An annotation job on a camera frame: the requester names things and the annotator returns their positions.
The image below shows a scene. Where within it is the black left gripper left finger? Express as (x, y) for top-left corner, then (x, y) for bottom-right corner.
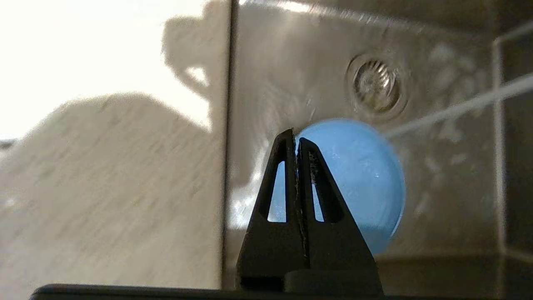
(237, 128), (309, 291)

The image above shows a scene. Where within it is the blue plate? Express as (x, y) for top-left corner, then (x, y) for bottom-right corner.
(266, 118), (407, 256)

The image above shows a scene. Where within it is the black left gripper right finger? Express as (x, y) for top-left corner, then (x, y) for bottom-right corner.
(296, 137), (384, 294)

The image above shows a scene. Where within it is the stainless steel sink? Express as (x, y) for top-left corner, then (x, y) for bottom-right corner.
(221, 0), (533, 300)

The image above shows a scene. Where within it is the running water stream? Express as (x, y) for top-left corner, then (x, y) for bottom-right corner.
(383, 73), (533, 140)

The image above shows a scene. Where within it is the metal sink drain strainer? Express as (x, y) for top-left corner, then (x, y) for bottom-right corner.
(345, 52), (409, 122)

